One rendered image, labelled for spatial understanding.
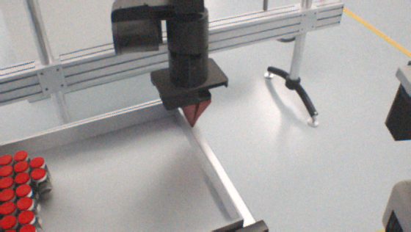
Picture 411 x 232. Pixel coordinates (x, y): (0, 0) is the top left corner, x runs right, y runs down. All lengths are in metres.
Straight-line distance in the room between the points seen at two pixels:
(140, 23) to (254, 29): 1.24
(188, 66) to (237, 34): 1.16
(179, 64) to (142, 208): 0.20
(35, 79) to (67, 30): 0.63
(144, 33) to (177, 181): 0.22
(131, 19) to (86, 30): 1.62
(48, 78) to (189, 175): 1.02
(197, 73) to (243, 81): 1.71
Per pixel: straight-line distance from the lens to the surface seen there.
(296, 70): 2.02
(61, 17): 2.06
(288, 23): 1.81
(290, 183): 1.74
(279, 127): 1.98
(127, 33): 0.50
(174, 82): 0.56
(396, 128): 0.68
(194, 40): 0.51
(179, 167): 0.59
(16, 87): 1.54
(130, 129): 0.66
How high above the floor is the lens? 1.33
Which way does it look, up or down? 42 degrees down
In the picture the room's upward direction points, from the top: straight up
